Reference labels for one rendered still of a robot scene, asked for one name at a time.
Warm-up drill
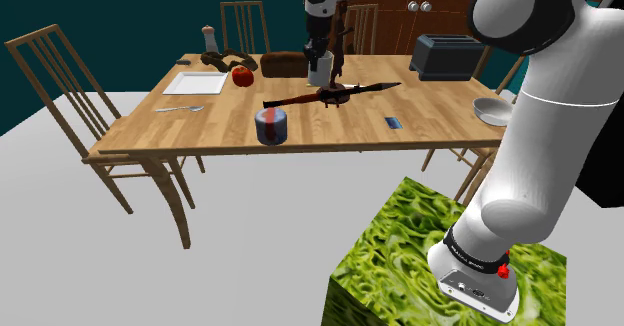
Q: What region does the dark brown figure on base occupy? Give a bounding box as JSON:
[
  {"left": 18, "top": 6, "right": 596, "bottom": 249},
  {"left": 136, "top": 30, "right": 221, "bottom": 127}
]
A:
[{"left": 316, "top": 0, "right": 355, "bottom": 110}]

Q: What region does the white mug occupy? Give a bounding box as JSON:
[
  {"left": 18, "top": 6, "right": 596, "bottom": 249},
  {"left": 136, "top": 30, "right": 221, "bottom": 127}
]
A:
[{"left": 307, "top": 50, "right": 336, "bottom": 88}]

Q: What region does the wooden slat-back chair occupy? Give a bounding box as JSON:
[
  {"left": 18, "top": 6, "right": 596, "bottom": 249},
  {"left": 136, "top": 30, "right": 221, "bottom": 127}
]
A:
[
  {"left": 219, "top": 0, "right": 272, "bottom": 56},
  {"left": 4, "top": 24, "right": 206, "bottom": 215},
  {"left": 342, "top": 3, "right": 380, "bottom": 56},
  {"left": 420, "top": 46, "right": 531, "bottom": 205}
]

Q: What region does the brown bread loaf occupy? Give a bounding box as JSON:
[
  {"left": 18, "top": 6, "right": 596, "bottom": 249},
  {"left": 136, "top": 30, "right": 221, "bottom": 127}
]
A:
[{"left": 259, "top": 50, "right": 311, "bottom": 80}]

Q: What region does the red tomato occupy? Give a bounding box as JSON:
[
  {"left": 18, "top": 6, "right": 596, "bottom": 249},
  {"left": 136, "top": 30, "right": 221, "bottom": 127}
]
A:
[{"left": 231, "top": 65, "right": 255, "bottom": 89}]

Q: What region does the wooden dining table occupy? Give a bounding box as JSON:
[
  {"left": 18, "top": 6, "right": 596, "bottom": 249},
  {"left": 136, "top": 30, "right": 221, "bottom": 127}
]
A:
[{"left": 97, "top": 51, "right": 511, "bottom": 251}]

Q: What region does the dark brown coiled belt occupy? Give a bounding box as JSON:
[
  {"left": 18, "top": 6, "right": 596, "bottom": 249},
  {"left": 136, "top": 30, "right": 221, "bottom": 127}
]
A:
[{"left": 200, "top": 48, "right": 260, "bottom": 74}]

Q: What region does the blue-grey cylinder with red stripe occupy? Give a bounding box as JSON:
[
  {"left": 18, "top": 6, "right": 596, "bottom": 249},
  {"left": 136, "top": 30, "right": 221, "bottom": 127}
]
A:
[{"left": 254, "top": 106, "right": 289, "bottom": 147}]

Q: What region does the white and brown pepper mill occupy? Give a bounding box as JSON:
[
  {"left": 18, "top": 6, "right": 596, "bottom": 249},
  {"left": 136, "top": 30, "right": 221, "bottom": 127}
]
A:
[{"left": 201, "top": 24, "right": 220, "bottom": 55}]

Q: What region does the brown wooden cabinet with knobs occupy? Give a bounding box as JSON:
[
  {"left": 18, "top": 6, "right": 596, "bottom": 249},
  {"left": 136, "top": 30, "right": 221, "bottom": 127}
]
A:
[{"left": 341, "top": 0, "right": 494, "bottom": 57}]

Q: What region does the dark grey toaster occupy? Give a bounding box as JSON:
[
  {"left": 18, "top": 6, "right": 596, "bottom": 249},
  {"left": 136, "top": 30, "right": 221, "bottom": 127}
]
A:
[{"left": 408, "top": 33, "right": 489, "bottom": 82}]

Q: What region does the white square plate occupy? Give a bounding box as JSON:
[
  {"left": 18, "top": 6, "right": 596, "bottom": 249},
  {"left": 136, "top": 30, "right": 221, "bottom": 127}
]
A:
[{"left": 162, "top": 71, "right": 229, "bottom": 97}]

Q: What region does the silver spoon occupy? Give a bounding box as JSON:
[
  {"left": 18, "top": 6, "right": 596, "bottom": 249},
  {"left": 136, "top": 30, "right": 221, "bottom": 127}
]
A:
[{"left": 154, "top": 104, "right": 206, "bottom": 114}]

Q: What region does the grey bowl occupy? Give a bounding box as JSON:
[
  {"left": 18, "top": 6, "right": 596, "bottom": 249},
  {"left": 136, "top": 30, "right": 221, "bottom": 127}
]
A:
[{"left": 472, "top": 96, "right": 516, "bottom": 128}]

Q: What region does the green patterned robot stand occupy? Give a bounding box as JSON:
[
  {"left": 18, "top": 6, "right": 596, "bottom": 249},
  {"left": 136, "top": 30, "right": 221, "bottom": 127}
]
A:
[{"left": 320, "top": 176, "right": 568, "bottom": 326}]

